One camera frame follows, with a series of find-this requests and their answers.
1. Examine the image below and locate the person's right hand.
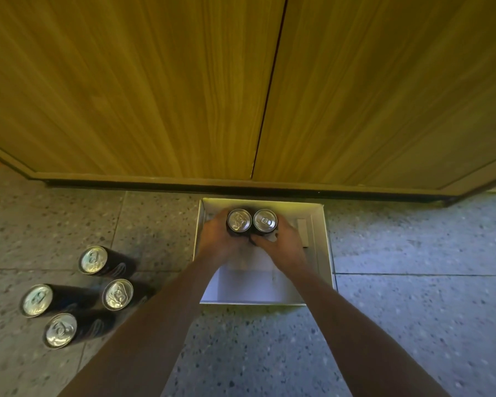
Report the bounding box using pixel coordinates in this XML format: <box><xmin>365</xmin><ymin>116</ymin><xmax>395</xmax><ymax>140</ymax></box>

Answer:
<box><xmin>250</xmin><ymin>217</ymin><xmax>309</xmax><ymax>279</ymax></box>

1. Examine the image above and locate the person's left hand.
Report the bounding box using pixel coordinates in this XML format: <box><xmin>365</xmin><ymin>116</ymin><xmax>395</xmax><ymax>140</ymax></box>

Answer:
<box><xmin>198</xmin><ymin>209</ymin><xmax>250</xmax><ymax>266</ymax></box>

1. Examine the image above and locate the black drink can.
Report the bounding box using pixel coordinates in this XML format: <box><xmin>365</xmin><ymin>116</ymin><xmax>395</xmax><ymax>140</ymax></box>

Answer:
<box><xmin>227</xmin><ymin>208</ymin><xmax>253</xmax><ymax>241</ymax></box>
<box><xmin>78</xmin><ymin>245</ymin><xmax>138</xmax><ymax>280</ymax></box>
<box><xmin>19</xmin><ymin>283</ymin><xmax>101</xmax><ymax>319</ymax></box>
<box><xmin>251</xmin><ymin>208</ymin><xmax>279</xmax><ymax>241</ymax></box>
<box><xmin>102</xmin><ymin>278</ymin><xmax>154</xmax><ymax>312</ymax></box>
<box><xmin>43</xmin><ymin>309</ymin><xmax>117</xmax><ymax>350</ymax></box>

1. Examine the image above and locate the person's left forearm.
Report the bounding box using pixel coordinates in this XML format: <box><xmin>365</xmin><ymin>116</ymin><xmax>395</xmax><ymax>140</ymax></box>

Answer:
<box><xmin>57</xmin><ymin>251</ymin><xmax>233</xmax><ymax>397</ymax></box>

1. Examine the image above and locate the person's right forearm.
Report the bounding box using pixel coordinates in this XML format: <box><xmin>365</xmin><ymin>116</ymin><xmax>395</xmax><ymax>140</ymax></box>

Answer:
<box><xmin>289</xmin><ymin>264</ymin><xmax>452</xmax><ymax>397</ymax></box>

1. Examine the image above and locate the white cardboard box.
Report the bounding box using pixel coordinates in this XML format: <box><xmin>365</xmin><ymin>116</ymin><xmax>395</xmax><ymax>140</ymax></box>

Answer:
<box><xmin>193</xmin><ymin>197</ymin><xmax>338</xmax><ymax>306</ymax></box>

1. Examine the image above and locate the wooden cabinet door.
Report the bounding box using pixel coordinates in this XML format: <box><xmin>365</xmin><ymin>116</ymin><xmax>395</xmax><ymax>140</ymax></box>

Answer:
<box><xmin>251</xmin><ymin>0</ymin><xmax>496</xmax><ymax>191</ymax></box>
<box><xmin>0</xmin><ymin>0</ymin><xmax>289</xmax><ymax>181</ymax></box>

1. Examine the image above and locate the wooden cabinet base frame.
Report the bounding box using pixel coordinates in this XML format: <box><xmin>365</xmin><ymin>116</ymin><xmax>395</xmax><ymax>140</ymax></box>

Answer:
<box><xmin>0</xmin><ymin>137</ymin><xmax>496</xmax><ymax>205</ymax></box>

